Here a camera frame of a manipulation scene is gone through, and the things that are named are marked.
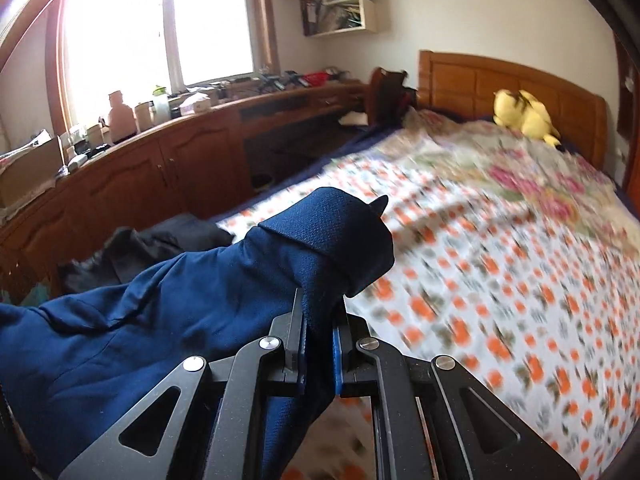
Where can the yellow plush toy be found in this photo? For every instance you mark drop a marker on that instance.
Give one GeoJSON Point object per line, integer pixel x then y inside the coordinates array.
{"type": "Point", "coordinates": [525, 115]}

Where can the white cup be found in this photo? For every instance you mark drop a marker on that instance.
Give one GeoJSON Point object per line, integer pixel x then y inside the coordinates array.
{"type": "Point", "coordinates": [143, 115]}

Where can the black devices on desk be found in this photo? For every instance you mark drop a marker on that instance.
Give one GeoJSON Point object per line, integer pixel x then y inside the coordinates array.
{"type": "Point", "coordinates": [280, 82]}

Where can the black clothes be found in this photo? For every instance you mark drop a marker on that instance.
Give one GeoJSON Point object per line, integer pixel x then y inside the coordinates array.
{"type": "Point", "coordinates": [150, 245]}

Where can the green capped bottle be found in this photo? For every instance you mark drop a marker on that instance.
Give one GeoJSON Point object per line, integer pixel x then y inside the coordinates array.
{"type": "Point", "coordinates": [161, 105]}

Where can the floral blanket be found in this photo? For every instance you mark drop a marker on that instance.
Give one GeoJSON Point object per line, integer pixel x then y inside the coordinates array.
{"type": "Point", "coordinates": [500, 175]}

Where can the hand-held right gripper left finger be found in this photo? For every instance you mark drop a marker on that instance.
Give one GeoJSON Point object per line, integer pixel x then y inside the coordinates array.
{"type": "Point", "coordinates": [302, 360]}

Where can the orange print bed sheet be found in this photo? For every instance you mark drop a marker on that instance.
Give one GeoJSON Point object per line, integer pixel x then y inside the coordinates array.
{"type": "Point", "coordinates": [475, 285]}

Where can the blue suit jacket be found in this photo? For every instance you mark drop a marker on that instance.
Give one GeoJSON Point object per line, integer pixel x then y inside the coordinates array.
{"type": "Point", "coordinates": [175, 320]}

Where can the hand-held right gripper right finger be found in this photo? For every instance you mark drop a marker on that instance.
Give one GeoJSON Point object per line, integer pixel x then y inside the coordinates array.
{"type": "Point", "coordinates": [337, 365]}

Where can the brown jar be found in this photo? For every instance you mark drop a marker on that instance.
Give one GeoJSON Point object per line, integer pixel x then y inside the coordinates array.
{"type": "Point", "coordinates": [121, 117]}

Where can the tissue box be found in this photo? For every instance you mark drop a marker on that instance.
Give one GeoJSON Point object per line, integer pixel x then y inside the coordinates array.
{"type": "Point", "coordinates": [196, 104]}

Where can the wooden headboard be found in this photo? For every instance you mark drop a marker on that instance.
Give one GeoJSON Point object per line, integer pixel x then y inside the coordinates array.
{"type": "Point", "coordinates": [465, 85]}

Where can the wooden desk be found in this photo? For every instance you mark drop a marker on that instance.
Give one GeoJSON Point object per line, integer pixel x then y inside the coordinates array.
{"type": "Point", "coordinates": [150, 170]}

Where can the cardboard box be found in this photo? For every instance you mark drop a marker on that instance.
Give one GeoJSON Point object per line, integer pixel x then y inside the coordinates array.
{"type": "Point", "coordinates": [27, 175]}

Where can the wooden chair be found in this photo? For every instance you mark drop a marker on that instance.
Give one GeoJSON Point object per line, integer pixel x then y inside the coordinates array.
{"type": "Point", "coordinates": [387, 95]}

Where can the white paper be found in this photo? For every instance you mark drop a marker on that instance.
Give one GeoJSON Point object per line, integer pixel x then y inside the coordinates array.
{"type": "Point", "coordinates": [355, 117]}

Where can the window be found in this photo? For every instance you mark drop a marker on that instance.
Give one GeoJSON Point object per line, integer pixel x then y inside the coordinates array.
{"type": "Point", "coordinates": [125, 25]}

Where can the navy bed sheet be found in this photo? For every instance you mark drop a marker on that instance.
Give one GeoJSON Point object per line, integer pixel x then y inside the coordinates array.
{"type": "Point", "coordinates": [360, 145]}

